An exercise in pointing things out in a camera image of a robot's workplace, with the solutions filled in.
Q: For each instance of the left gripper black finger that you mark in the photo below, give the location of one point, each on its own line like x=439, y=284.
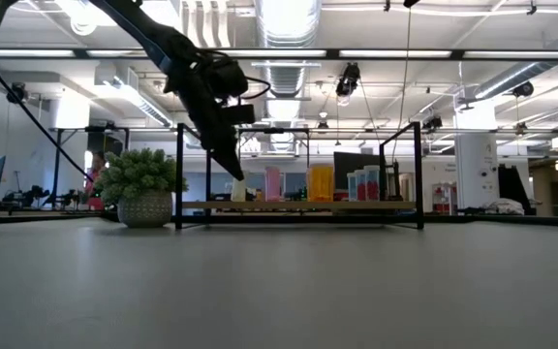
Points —
x=226, y=155

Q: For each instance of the pale green pill bottle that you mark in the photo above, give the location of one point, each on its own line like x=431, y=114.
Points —
x=238, y=191

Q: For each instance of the tall pink pill bottle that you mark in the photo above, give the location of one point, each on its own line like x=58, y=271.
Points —
x=273, y=184

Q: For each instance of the orange pill bottle white cap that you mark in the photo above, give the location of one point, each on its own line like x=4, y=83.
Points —
x=320, y=184

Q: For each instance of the small blue pill bottle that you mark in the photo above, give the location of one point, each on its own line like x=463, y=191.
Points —
x=350, y=189

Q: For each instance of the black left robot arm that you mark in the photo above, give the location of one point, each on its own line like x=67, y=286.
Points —
x=163, y=39

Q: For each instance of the green plant in patterned pot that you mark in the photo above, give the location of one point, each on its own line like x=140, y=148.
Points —
x=138, y=189

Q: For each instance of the black monitor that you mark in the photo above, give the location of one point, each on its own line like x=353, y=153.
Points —
x=351, y=160

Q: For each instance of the person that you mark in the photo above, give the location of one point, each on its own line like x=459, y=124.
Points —
x=96, y=184

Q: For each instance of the black ceiling spotlight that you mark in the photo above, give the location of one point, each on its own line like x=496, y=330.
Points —
x=13, y=89
x=522, y=88
x=348, y=80
x=432, y=122

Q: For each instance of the black background metal stand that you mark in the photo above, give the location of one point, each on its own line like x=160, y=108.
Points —
x=58, y=145

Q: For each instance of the gray table mat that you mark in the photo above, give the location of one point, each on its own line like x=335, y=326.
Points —
x=114, y=291

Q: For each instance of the overhead LED light bar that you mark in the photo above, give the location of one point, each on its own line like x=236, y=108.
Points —
x=405, y=53

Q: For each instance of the white rack red bins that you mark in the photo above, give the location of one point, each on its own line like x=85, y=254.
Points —
x=443, y=199

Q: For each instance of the white square column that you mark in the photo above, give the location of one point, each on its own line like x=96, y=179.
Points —
x=475, y=169

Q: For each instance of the white crumpled cloth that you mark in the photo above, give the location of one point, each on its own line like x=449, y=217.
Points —
x=502, y=206

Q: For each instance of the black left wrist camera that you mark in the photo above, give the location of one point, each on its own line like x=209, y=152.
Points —
x=238, y=114

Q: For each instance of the wooden shelf black metal frame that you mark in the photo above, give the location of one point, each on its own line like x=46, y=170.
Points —
x=298, y=205

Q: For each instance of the silver ribbed ventilation duct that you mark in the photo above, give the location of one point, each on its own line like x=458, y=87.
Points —
x=286, y=29

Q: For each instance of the black aluminium rig frame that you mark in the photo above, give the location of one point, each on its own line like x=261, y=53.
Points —
x=473, y=220

